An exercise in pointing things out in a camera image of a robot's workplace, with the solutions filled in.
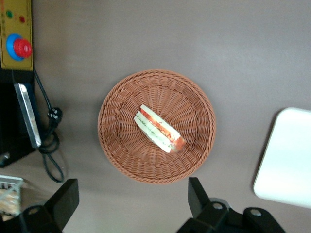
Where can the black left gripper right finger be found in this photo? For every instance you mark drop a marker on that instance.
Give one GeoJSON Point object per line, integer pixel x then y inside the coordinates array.
{"type": "Point", "coordinates": [198, 199]}

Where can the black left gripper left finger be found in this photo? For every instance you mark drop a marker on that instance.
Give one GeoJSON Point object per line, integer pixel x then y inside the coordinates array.
{"type": "Point", "coordinates": [64, 201]}

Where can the sandwich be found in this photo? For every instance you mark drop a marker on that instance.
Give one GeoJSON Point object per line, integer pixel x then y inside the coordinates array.
{"type": "Point", "coordinates": [155, 127]}

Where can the round brown wicker basket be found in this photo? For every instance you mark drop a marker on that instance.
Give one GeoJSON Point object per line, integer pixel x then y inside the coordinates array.
{"type": "Point", "coordinates": [121, 150]}

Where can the beige plastic tray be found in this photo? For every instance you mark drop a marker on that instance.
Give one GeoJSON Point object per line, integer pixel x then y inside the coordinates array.
{"type": "Point", "coordinates": [286, 157]}

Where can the clear crispy snack bag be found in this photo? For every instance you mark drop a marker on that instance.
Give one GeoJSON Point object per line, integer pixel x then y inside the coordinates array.
{"type": "Point", "coordinates": [9, 204]}

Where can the black equipment box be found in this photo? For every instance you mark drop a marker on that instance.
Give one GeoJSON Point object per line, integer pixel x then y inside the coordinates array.
{"type": "Point", "coordinates": [9, 121]}

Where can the yellow emergency stop box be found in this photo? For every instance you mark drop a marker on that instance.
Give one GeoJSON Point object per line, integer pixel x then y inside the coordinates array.
{"type": "Point", "coordinates": [24, 63]}

